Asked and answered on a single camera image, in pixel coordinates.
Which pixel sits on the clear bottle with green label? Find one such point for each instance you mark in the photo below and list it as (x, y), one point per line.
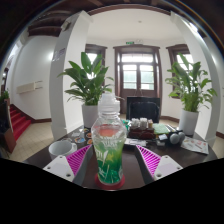
(109, 150)

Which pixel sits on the black chair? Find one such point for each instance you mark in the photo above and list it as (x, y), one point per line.
(143, 110)

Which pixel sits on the green cloth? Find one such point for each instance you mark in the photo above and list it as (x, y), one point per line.
(161, 129)

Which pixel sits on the leafy plant in white pot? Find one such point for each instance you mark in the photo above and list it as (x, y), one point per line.
(188, 121)
(90, 115)

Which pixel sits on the red carpeted staircase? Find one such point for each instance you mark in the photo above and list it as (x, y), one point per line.
(20, 121)

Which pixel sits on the brown framed window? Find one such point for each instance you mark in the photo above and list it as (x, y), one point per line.
(181, 60)
(96, 50)

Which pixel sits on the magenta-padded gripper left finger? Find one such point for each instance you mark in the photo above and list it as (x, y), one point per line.
(78, 159)

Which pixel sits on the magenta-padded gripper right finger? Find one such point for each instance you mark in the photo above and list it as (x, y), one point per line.
(148, 160)

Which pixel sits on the small green plant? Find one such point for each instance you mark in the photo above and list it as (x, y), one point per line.
(4, 96)

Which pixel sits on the printed paper leaflet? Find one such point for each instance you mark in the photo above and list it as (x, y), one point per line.
(195, 145)

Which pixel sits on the grey dumbbell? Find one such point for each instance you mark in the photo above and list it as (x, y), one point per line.
(175, 137)

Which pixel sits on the white wall box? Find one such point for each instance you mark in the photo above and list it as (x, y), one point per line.
(30, 87)

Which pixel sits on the green package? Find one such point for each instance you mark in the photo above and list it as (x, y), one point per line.
(127, 125)

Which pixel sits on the green exit sign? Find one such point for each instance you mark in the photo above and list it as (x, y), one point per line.
(130, 42)

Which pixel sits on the dark tray with small jars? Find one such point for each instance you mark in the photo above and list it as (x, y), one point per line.
(141, 131)

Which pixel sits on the brown wooden double door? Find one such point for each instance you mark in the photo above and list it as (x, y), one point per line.
(138, 93)

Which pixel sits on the white mug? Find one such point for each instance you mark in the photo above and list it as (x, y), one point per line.
(61, 149)

